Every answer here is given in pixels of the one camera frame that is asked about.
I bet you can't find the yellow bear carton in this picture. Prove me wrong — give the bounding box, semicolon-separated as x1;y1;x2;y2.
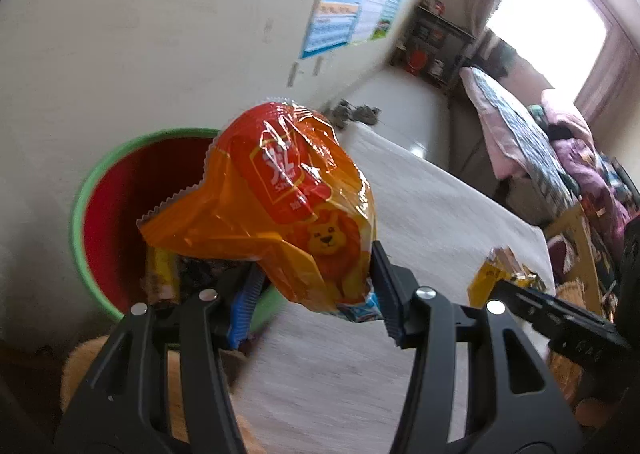
143;247;180;304

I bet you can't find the orange lion snack bag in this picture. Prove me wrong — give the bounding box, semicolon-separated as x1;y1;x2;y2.
139;100;381;323

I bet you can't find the person right hand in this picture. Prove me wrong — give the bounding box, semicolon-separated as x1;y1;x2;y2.
575;398;618;428

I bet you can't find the tan fuzzy blanket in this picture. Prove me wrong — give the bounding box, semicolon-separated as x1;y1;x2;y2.
60;277;616;454

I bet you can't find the yellow brown crumpled wrapper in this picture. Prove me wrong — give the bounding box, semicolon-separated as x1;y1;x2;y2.
466;247;547;307

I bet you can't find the bed with plaid sheet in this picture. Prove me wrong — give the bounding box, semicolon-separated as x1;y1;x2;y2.
448;67;578;226

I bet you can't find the red bin green rim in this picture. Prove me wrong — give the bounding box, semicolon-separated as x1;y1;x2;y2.
69;127;289;335

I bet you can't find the grey shoe right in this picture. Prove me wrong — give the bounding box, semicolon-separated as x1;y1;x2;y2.
352;105;381;127

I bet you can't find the red bucket on shelf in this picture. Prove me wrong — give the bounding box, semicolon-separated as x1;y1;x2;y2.
406;48;428;76

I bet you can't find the dark shelf unit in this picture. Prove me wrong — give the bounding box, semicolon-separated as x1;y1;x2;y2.
390;5;476;95

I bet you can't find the wooden crib rail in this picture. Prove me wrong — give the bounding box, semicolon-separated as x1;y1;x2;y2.
544;203;604;317

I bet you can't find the blue wall chart poster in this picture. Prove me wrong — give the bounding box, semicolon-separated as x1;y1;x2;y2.
300;0;362;59

